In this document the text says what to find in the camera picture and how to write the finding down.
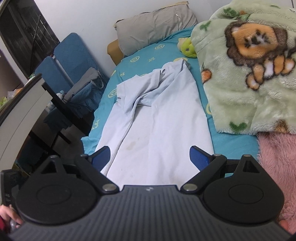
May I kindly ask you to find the white t-shirt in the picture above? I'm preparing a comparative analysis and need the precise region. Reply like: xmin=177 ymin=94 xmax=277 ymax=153
xmin=97 ymin=59 xmax=214 ymax=187

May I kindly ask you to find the person's left hand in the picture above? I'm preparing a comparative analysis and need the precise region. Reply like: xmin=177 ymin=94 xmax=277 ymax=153
xmin=0 ymin=205 xmax=23 ymax=225

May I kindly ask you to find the person's right hand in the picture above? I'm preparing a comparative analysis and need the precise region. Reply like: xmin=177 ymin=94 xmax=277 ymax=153
xmin=278 ymin=220 xmax=288 ymax=232

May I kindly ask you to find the white dining table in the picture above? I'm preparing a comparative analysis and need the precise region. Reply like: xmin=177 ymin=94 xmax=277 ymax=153
xmin=0 ymin=73 xmax=93 ymax=172

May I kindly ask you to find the small blue plush toy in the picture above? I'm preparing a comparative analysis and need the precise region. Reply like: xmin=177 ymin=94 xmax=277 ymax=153
xmin=46 ymin=90 xmax=65 ymax=110

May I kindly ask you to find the pink fluffy blanket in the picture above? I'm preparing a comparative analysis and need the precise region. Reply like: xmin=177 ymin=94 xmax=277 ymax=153
xmin=257 ymin=133 xmax=295 ymax=233

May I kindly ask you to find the grey folded cloth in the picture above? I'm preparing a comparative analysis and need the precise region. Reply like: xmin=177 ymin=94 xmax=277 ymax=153
xmin=64 ymin=67 xmax=99 ymax=100

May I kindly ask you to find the mustard yellow headboard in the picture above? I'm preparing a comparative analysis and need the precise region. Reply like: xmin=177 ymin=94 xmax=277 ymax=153
xmin=107 ymin=39 xmax=124 ymax=65

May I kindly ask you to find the near blue covered chair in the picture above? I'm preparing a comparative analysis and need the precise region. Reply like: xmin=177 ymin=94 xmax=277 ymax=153
xmin=54 ymin=33 xmax=109 ymax=115

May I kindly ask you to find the teal patterned bed sheet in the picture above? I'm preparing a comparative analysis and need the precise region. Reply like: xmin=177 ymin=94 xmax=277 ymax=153
xmin=82 ymin=28 xmax=258 ymax=159

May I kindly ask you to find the green plush toy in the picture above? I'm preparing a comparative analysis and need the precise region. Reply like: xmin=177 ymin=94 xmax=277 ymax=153
xmin=177 ymin=37 xmax=197 ymax=58

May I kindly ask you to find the green lion fleece blanket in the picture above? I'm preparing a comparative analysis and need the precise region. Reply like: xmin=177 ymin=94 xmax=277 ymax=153
xmin=191 ymin=1 xmax=295 ymax=135

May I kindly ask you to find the grey pillow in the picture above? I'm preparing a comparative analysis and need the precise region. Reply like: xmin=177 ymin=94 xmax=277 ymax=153
xmin=114 ymin=1 xmax=198 ymax=56

